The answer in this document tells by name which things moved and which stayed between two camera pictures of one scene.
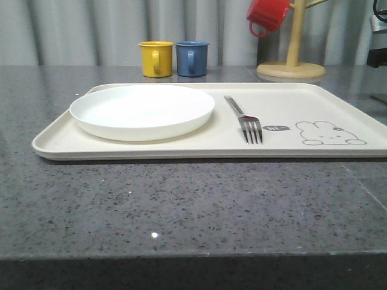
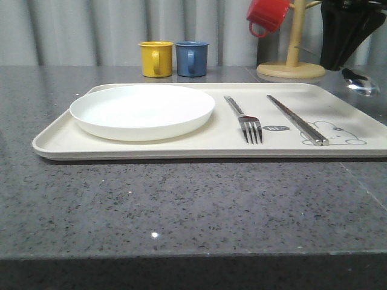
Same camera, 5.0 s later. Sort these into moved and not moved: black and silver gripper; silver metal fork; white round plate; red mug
Moved: black and silver gripper
Not moved: white round plate; silver metal fork; red mug
